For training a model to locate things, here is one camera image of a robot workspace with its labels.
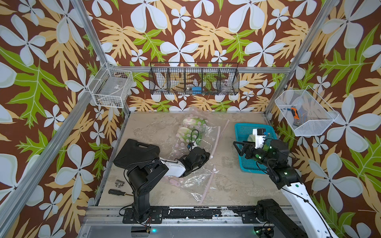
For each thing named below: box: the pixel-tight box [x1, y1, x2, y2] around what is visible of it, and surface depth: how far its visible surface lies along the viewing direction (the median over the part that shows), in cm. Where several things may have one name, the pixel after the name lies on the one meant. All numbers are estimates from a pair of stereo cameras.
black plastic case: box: [113, 138, 161, 170], surface depth 94 cm
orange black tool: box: [290, 105, 301, 126], surface depth 86 cm
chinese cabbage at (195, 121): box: [182, 117, 208, 126], surface depth 107 cm
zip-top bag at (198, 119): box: [181, 106, 221, 132], surface depth 107 cm
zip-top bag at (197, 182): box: [167, 165, 221, 204], surface depth 86 cm
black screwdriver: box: [108, 188, 134, 197], surface depth 82 cm
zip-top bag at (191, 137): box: [172, 124, 221, 161], surface depth 98 cm
